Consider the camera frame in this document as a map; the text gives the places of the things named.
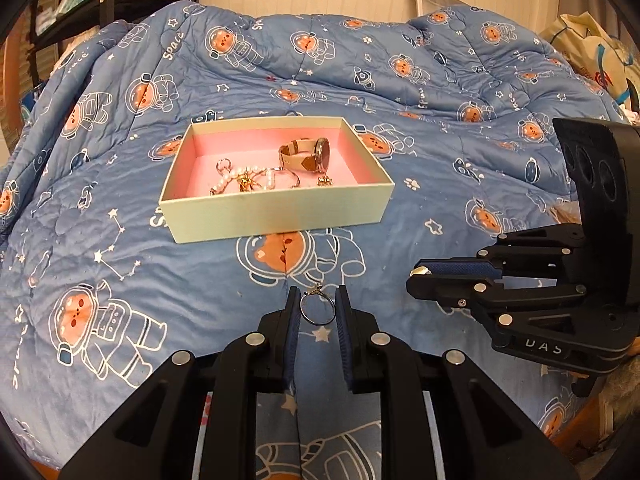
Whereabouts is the white pearl bracelet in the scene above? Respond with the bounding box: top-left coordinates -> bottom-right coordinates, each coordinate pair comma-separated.
209,164 -> 281,196

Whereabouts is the gold gem ring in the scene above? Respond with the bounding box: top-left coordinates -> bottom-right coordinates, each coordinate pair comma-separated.
235,171 -> 262,194

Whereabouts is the silver bangle with heart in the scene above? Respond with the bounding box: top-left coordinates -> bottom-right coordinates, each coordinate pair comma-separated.
271,167 -> 300,190

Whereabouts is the cream patterned tote bag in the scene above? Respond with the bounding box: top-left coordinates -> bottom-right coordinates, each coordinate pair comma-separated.
540,12 -> 639,126

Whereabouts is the thin silver ring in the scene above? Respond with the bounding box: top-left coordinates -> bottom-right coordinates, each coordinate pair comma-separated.
298,284 -> 338,328

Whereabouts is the pale green pink-lined box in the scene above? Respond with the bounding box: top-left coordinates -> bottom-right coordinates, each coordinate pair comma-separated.
158,116 -> 394,244

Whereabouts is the rose gold wristwatch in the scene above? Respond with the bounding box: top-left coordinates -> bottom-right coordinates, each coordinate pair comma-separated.
279,138 -> 331,174

